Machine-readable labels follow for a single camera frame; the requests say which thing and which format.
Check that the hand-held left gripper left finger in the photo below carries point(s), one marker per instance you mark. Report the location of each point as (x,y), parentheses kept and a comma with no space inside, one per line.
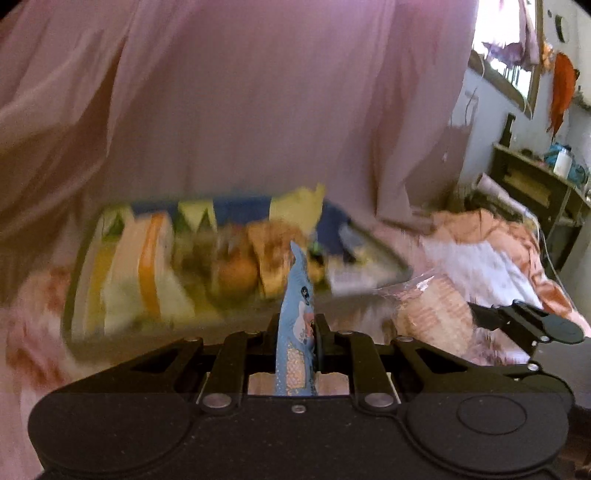
(272,341)

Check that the orange hanging cloth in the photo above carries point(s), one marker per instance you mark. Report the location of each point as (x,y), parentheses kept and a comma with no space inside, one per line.
(563,90)

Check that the light blue snack packet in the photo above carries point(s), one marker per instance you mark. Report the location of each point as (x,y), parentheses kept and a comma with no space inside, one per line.
(298,318)

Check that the floral bed sheet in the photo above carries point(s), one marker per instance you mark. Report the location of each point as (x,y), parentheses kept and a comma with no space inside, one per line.
(461,263)

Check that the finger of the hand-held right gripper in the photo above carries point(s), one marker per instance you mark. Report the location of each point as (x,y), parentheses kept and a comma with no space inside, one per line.
(512,321)

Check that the rolled paper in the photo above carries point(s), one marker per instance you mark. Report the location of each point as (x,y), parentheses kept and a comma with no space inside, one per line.
(501,189)

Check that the grey tray with blue-yellow lining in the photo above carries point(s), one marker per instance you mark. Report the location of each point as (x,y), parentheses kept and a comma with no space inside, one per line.
(221,277)

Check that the window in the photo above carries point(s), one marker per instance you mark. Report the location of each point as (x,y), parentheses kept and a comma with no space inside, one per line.
(508,37)

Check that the pink curtain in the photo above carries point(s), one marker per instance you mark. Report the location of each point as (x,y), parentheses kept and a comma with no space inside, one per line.
(231,101)

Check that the purple hanging cloth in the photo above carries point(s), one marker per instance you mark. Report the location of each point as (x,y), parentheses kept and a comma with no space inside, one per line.
(503,53)

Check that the white bottle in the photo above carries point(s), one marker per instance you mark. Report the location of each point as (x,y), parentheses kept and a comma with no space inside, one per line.
(563,162)

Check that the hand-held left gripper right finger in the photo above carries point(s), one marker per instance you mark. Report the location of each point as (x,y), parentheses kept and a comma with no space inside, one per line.
(323,344)

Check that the wooden side table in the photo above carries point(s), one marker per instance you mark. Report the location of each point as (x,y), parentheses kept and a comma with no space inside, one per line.
(535,194)

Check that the cream orange bread packet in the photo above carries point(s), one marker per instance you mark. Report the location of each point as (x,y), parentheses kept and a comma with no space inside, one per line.
(143,272)

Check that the orange round snack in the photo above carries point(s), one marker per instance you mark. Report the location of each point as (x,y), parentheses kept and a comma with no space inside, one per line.
(238,277)

